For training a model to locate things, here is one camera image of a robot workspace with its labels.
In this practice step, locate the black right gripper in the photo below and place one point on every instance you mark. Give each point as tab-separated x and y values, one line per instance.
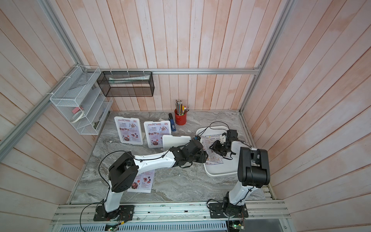
216	148

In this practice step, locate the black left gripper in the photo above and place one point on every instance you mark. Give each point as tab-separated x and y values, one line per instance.
203	157

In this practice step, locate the Dim Sum Inn menu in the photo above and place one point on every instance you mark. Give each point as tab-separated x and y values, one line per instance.
213	158

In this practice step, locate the white menu holder front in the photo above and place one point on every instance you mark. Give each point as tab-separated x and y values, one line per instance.
170	141

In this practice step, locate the white menu holder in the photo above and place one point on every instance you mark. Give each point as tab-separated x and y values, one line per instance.
155	131
170	141
129	130

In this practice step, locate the red special menu sheet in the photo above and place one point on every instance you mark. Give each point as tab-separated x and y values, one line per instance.
143	182

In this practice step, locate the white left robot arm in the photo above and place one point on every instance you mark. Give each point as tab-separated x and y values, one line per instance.
123	172

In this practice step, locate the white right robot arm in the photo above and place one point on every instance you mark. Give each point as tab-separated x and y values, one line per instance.
253	172

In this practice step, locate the white menu holder middle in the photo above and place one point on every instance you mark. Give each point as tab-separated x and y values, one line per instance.
155	131

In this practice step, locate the white menu holder left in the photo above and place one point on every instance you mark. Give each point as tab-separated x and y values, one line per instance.
129	130

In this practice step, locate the white plastic tray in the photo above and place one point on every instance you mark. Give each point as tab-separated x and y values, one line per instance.
230	166

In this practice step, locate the red metal bucket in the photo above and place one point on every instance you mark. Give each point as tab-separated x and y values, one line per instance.
180	119

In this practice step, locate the white tape roll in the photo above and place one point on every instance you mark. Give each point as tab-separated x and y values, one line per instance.
77	116

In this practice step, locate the pink eraser block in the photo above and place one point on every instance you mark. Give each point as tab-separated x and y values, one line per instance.
76	110

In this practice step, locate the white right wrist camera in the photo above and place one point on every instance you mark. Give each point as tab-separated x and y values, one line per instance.
223	138

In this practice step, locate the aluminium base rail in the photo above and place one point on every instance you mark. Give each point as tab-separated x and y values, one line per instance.
269	215

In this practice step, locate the black mesh wall basket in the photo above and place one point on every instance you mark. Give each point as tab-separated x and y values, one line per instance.
126	83

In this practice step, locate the white wire wall shelf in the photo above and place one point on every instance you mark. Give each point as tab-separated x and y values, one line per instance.
79	88

